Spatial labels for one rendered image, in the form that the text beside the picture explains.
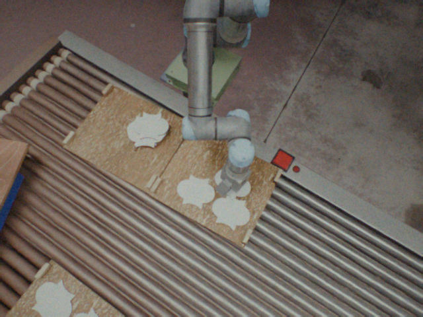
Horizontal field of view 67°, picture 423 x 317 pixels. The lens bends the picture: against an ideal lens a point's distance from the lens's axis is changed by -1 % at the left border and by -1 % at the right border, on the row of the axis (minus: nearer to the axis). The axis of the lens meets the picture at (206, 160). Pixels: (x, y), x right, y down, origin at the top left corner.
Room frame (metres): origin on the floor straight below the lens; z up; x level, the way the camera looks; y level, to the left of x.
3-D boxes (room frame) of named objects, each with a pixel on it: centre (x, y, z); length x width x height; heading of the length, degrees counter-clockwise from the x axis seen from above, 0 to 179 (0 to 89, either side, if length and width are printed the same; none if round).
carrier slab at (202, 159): (0.41, -0.05, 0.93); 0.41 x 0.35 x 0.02; 64
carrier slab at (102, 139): (0.60, 0.32, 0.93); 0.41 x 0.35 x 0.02; 65
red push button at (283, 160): (0.53, -0.31, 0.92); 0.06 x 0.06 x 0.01; 60
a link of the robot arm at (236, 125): (0.51, -0.08, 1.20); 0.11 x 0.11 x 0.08; 4
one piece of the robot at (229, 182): (0.39, -0.09, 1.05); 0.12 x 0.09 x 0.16; 138
